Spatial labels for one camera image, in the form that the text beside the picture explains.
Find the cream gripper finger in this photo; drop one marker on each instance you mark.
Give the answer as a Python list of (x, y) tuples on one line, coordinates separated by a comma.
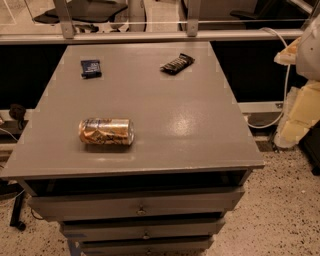
[(288, 55)]

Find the orange soda can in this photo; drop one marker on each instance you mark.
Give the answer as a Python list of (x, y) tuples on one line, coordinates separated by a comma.
[(106, 131)]

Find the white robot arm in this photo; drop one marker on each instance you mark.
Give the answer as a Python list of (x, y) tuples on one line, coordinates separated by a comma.
[(304, 52)]

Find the black snack bar wrapper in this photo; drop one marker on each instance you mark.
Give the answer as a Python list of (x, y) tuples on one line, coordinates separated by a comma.
[(178, 64)]

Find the top drawer with knob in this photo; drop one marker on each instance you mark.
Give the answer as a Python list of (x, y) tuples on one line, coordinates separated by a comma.
[(136, 204)]

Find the drawer with knob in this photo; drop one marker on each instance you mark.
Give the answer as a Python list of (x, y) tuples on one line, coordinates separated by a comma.
[(144, 229), (137, 246), (136, 204)]

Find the grey drawer cabinet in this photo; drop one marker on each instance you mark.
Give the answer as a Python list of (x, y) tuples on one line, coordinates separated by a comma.
[(136, 148)]

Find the middle drawer with knob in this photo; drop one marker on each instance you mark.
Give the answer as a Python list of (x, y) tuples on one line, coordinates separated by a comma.
[(144, 229)]

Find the blue snack packet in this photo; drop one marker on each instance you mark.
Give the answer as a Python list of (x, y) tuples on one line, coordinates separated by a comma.
[(91, 69)]

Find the black office chair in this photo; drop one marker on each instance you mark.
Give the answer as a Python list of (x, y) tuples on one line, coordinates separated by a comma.
[(87, 15)]

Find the bottom drawer with knob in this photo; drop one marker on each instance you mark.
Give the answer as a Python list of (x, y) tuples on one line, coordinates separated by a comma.
[(137, 246)]

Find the small black object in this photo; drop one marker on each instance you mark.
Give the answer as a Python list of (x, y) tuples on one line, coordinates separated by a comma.
[(17, 112)]

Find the black stand leg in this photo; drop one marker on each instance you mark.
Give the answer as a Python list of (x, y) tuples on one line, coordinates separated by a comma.
[(15, 218)]

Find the metal railing frame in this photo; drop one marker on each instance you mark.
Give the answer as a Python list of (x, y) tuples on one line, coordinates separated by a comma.
[(18, 26)]

